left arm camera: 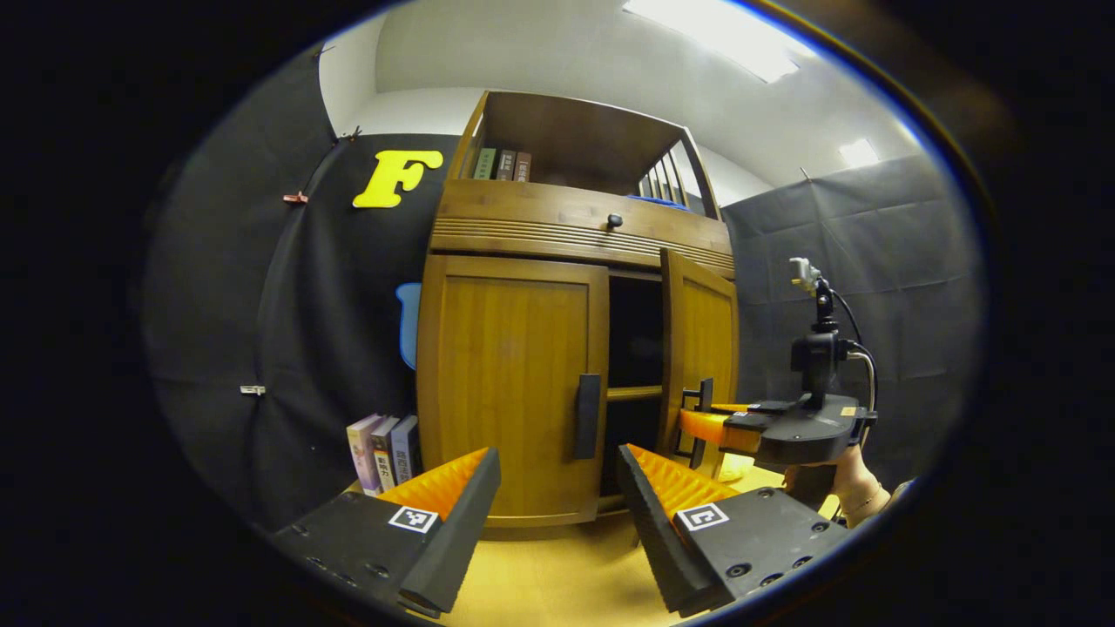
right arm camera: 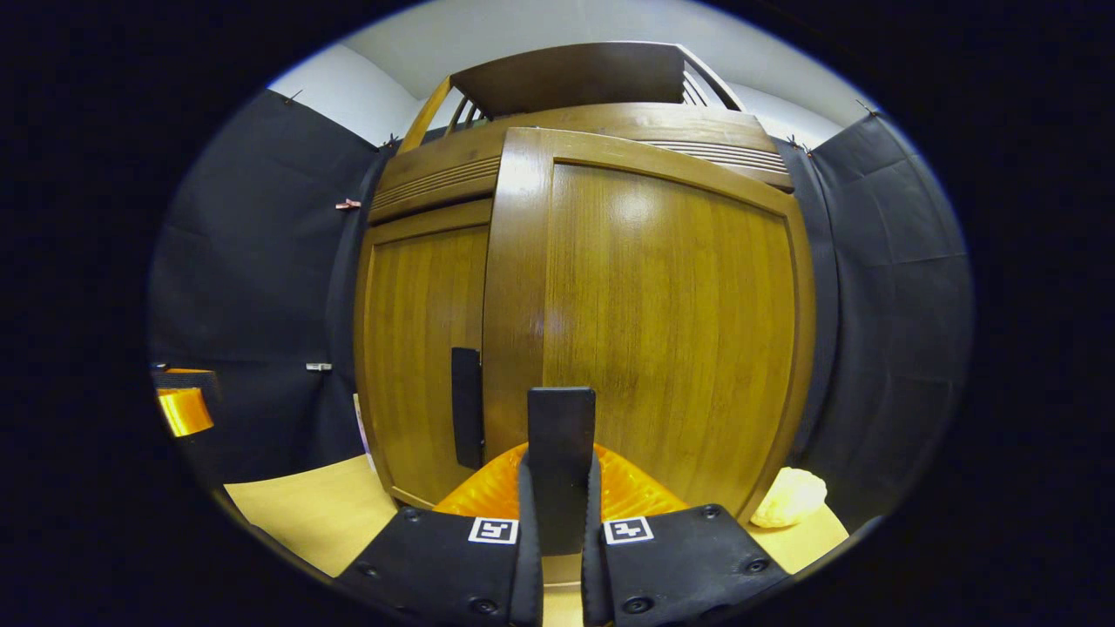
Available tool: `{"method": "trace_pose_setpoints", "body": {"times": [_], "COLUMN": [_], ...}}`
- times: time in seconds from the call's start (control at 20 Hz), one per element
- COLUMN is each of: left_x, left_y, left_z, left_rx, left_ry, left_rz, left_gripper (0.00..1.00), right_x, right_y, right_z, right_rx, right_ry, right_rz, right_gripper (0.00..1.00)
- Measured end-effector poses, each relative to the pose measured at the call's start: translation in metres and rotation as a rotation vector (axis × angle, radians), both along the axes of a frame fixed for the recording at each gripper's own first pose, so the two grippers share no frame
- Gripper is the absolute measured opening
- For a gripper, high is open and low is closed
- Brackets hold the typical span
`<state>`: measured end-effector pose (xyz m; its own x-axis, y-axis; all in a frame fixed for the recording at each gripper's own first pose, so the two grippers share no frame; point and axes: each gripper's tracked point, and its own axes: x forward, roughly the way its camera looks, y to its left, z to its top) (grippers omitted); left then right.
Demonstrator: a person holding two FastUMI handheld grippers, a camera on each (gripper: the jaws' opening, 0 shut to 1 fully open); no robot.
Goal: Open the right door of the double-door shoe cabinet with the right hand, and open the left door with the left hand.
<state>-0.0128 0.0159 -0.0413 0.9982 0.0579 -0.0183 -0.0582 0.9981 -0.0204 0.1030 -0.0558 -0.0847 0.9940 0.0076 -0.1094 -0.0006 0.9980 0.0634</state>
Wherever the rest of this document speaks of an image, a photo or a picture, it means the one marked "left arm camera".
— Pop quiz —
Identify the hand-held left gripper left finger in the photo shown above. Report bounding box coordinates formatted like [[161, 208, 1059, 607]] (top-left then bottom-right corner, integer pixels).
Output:
[[270, 448, 503, 621]]

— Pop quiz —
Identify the wooden double-door shoe cabinet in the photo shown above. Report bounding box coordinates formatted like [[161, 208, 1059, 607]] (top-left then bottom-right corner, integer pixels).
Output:
[[416, 90, 741, 529]]

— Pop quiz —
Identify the grey blue book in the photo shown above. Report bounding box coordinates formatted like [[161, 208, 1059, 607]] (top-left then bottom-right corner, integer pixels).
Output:
[[389, 415, 423, 486]]

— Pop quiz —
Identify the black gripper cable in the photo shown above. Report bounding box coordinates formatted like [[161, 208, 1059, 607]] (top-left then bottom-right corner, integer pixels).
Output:
[[828, 287, 879, 415]]

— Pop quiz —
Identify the dark book with yellow print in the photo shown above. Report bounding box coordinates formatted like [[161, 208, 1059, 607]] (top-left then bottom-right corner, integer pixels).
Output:
[[370, 416, 402, 493]]

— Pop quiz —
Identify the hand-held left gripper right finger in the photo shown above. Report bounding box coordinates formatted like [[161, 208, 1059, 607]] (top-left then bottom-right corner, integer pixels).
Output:
[[616, 443, 859, 619]]

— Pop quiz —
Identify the wooden drawer with black knob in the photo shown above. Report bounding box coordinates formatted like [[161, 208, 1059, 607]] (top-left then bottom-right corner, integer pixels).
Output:
[[429, 179, 735, 280]]

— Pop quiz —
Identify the wooden shoe cabinet door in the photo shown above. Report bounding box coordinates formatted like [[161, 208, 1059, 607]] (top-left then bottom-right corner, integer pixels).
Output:
[[416, 254, 611, 528], [658, 248, 741, 480]]

